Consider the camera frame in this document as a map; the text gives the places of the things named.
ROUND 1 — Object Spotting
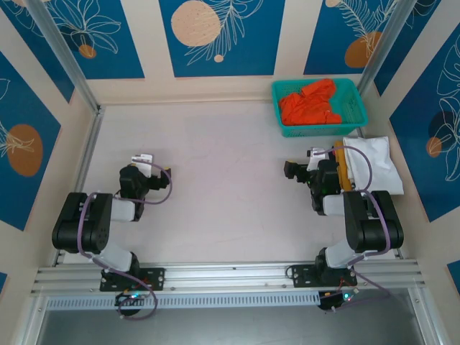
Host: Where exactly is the aluminium frame post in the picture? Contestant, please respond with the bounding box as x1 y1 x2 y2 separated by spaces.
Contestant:
25 0 104 115
357 0 414 97

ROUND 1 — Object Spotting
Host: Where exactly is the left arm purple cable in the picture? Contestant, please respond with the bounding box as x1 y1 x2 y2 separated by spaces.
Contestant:
78 162 174 320

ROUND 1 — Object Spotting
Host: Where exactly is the folded white t-shirt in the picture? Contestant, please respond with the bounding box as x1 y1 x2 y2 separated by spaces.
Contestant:
341 135 405 197

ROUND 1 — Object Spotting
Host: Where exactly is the aluminium side rail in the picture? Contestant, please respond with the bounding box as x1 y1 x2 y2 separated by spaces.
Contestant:
53 106 106 267

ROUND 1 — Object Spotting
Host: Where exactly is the folded yellow t-shirt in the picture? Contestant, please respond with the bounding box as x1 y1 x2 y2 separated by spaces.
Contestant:
332 140 357 191

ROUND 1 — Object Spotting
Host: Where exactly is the white slotted cable duct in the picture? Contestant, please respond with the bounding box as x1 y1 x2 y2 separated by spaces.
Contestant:
45 290 323 312

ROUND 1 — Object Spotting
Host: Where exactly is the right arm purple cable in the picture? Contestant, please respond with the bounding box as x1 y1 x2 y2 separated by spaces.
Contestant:
311 145 393 313

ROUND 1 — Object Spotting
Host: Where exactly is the grey metal panel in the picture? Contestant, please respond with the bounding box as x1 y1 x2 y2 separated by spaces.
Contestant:
35 307 432 345

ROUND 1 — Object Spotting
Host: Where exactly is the orange t-shirt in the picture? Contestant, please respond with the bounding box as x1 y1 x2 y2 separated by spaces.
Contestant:
279 79 342 127

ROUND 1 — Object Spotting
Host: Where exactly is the teal plastic basket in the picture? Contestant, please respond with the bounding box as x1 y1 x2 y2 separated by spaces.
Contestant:
271 78 370 138

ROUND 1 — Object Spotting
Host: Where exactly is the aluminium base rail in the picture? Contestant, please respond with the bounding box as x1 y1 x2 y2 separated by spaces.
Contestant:
30 257 431 296

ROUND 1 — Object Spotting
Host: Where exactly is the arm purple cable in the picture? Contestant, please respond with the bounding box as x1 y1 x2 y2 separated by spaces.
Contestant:
78 162 174 320
311 145 393 313

